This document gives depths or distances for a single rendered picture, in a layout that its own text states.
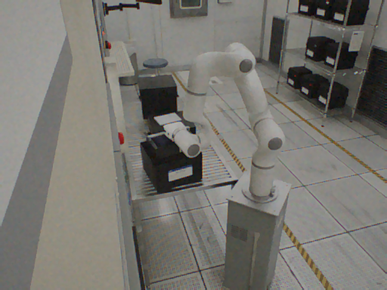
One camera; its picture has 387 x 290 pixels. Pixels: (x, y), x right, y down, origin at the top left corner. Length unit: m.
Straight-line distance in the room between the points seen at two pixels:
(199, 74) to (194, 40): 4.77
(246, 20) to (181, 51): 1.36
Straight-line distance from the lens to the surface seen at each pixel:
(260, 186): 1.63
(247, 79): 1.37
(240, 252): 1.90
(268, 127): 1.44
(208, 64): 1.28
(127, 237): 0.39
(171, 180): 1.69
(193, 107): 1.34
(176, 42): 5.97
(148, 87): 2.40
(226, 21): 6.19
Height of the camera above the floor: 1.84
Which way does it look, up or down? 31 degrees down
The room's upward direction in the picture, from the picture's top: 1 degrees counter-clockwise
